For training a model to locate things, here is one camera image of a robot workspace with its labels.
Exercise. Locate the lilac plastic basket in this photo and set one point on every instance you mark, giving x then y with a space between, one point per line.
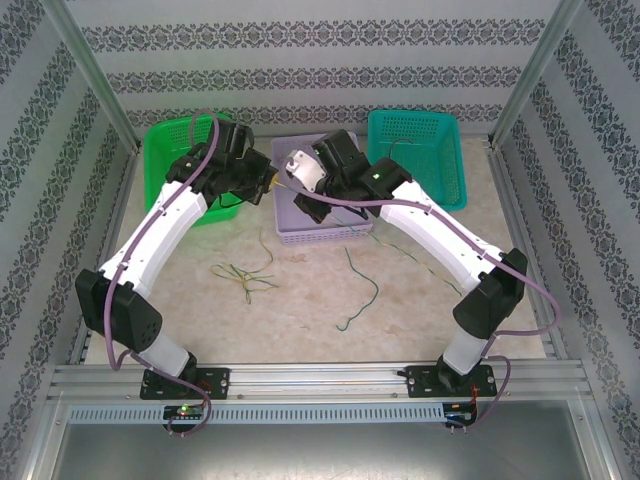
286 215

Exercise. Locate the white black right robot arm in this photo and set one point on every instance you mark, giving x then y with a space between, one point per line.
440 235

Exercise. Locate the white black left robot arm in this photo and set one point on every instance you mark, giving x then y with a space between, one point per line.
150 240

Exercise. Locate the green plastic basket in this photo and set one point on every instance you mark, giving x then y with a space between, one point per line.
157 160

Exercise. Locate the teal plastic basket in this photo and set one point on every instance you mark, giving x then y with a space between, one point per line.
435 160

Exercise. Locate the grey metal shelf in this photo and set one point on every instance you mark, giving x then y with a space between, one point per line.
320 450

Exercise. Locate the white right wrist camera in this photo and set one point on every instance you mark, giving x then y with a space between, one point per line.
305 170

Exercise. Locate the aluminium side rail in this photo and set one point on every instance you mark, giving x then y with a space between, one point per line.
127 185
499 160

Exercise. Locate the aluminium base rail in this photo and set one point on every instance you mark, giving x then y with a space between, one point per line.
320 377

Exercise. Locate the aluminium frame post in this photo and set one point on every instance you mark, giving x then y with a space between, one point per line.
535 65
90 75

